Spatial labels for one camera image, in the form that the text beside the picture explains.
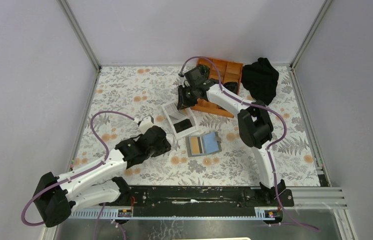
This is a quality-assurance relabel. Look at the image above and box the gold credit card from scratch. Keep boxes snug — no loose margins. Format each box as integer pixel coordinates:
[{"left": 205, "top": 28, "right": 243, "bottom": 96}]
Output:
[{"left": 189, "top": 136, "right": 203, "bottom": 156}]

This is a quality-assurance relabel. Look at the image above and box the grey leather card holder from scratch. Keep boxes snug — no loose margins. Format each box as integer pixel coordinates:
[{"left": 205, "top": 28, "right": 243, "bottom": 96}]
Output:
[{"left": 185, "top": 131, "right": 222, "bottom": 157}]

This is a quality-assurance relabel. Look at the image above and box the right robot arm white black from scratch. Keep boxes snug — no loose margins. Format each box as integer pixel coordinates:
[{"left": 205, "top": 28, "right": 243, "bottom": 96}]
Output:
[{"left": 177, "top": 80, "right": 286, "bottom": 206}]

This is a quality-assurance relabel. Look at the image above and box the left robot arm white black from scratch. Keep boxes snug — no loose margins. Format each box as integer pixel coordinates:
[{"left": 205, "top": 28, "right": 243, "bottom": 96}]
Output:
[{"left": 33, "top": 125, "right": 171, "bottom": 228}]

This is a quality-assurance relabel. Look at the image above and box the white plastic card tray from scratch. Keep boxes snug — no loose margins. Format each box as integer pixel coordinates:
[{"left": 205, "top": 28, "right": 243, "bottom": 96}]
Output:
[{"left": 161, "top": 101, "right": 198, "bottom": 140}]

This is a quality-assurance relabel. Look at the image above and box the rolled dark sock top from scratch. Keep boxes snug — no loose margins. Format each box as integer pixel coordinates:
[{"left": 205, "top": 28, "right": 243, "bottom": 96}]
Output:
[{"left": 197, "top": 64, "right": 211, "bottom": 79}]

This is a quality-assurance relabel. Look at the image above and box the rolled dark sock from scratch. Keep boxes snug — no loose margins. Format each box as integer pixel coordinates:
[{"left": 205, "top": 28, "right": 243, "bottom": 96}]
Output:
[
  {"left": 197, "top": 64, "right": 211, "bottom": 79},
  {"left": 223, "top": 81, "right": 239, "bottom": 95}
]

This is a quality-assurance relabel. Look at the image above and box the rolled dark sock right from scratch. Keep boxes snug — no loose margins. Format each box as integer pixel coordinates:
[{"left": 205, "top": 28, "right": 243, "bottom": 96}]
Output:
[{"left": 223, "top": 81, "right": 239, "bottom": 95}]

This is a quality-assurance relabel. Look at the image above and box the orange wooden compartment box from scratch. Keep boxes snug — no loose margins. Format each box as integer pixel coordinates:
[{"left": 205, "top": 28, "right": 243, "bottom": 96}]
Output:
[{"left": 189, "top": 55, "right": 244, "bottom": 119}]

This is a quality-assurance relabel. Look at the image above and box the floral table mat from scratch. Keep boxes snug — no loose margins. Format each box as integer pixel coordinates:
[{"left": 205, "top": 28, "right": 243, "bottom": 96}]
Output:
[{"left": 72, "top": 66, "right": 320, "bottom": 187}]

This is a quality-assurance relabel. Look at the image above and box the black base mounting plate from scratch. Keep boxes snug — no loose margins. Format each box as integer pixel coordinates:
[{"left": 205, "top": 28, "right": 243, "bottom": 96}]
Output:
[{"left": 106, "top": 185, "right": 279, "bottom": 207}]

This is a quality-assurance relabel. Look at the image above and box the black cloth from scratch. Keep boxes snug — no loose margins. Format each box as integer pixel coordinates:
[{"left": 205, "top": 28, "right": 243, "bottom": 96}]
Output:
[{"left": 241, "top": 57, "right": 280, "bottom": 106}]

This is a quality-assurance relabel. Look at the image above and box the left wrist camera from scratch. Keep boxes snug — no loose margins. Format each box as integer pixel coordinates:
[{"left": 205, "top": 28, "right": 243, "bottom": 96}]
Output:
[{"left": 137, "top": 116, "right": 154, "bottom": 134}]

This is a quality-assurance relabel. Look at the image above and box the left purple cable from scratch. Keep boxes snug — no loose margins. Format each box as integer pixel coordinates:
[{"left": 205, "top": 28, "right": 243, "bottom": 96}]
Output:
[{"left": 20, "top": 110, "right": 141, "bottom": 240}]

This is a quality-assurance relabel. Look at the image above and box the purple cable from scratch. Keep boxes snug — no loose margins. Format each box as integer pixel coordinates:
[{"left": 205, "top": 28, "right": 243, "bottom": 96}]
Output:
[
  {"left": 20, "top": 110, "right": 141, "bottom": 240},
  {"left": 179, "top": 56, "right": 321, "bottom": 232}
]

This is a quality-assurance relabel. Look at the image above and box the white slotted cable duct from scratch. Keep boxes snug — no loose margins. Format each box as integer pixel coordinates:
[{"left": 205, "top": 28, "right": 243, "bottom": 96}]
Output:
[{"left": 60, "top": 207, "right": 277, "bottom": 221}]

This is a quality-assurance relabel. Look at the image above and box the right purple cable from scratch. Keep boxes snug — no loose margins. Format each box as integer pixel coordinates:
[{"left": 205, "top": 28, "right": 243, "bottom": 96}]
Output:
[{"left": 179, "top": 56, "right": 321, "bottom": 232}]

